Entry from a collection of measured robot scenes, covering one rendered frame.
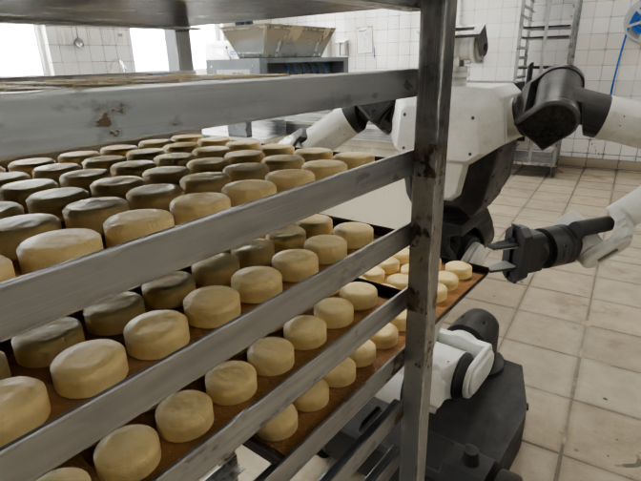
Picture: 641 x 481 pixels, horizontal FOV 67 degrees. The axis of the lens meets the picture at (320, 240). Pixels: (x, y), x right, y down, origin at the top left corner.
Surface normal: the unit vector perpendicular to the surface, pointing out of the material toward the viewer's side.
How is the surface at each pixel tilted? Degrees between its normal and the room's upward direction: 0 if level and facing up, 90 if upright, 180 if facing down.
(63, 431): 90
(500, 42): 90
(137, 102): 90
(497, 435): 0
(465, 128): 91
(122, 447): 0
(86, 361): 0
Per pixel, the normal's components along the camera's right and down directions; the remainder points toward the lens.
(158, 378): 0.79, 0.20
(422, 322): -0.61, 0.29
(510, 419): -0.03, -0.94
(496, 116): 0.12, 0.27
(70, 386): -0.11, 0.35
